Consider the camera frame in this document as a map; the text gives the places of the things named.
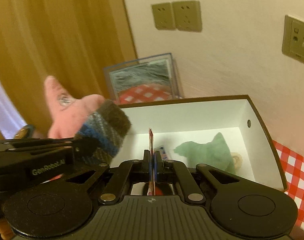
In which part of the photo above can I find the thin red card packet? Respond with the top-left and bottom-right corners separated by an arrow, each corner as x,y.
148,128 -> 155,196

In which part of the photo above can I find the grey striped knit sock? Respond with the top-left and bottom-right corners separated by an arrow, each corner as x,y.
74,100 -> 131,165

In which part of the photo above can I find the colourful small card packet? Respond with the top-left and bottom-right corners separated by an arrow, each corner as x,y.
154,146 -> 171,160

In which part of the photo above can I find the dark glass jar green lid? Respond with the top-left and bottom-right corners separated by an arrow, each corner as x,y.
14,124 -> 36,139

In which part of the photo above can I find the sheer lilac curtain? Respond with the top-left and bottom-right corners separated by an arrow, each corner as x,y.
0,83 -> 27,139

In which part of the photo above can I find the green cloth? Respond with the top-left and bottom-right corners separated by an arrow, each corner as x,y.
173,133 -> 236,174

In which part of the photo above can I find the pink starfish plush toy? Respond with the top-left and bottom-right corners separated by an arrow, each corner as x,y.
44,76 -> 105,139

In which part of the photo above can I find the brown cardboard box white inside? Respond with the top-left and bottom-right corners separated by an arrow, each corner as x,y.
111,95 -> 288,191

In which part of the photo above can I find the framed grey picture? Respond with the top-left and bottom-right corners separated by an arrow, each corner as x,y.
104,53 -> 183,104

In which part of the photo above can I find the red white checkered tablecloth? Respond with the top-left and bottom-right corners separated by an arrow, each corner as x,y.
273,141 -> 304,230

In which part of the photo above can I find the orange brown curtain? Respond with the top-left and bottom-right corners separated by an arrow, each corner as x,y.
0,0 -> 136,134

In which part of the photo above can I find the beige double wall socket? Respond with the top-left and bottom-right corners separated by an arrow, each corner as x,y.
151,0 -> 202,32

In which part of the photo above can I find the beige data wall socket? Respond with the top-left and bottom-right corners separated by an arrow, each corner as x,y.
282,15 -> 304,64

